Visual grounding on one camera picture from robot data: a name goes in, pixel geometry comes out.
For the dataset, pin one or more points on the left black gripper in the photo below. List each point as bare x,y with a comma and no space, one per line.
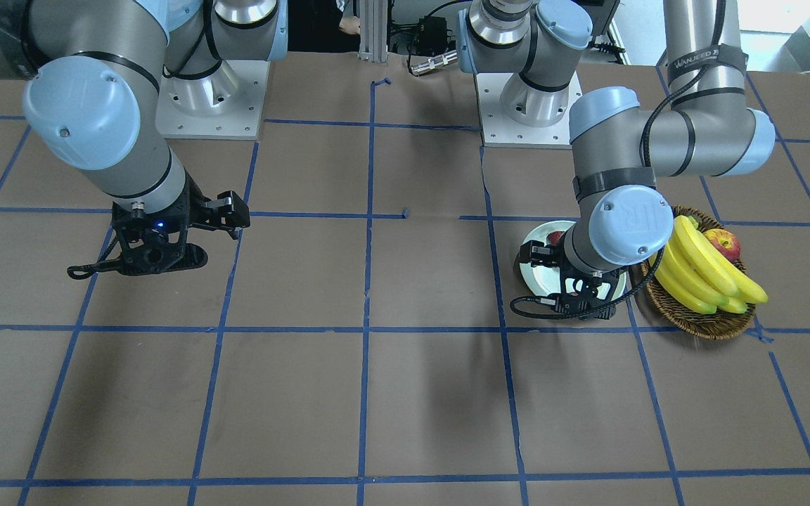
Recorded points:
538,254

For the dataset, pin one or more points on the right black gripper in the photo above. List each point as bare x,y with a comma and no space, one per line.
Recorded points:
193,208

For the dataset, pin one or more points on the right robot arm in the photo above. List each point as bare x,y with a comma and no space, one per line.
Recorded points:
94,71

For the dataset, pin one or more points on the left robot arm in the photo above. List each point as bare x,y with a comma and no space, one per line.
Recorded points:
704,127

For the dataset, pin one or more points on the light green plate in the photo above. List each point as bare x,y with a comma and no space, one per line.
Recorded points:
540,232

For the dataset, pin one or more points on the yellow banana bunch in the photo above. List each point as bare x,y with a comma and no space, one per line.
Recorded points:
699,278

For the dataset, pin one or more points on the red apple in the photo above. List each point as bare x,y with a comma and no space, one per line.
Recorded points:
725,242

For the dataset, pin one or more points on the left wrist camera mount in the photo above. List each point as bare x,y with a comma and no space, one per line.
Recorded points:
574,297

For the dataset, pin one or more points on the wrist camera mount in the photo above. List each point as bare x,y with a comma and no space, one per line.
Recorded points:
145,244
574,297

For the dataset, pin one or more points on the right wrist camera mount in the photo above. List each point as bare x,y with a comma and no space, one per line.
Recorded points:
145,244

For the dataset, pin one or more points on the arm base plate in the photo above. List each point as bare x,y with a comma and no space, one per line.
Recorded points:
513,115
226,105

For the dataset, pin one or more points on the aluminium frame post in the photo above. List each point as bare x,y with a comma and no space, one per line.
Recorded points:
374,17

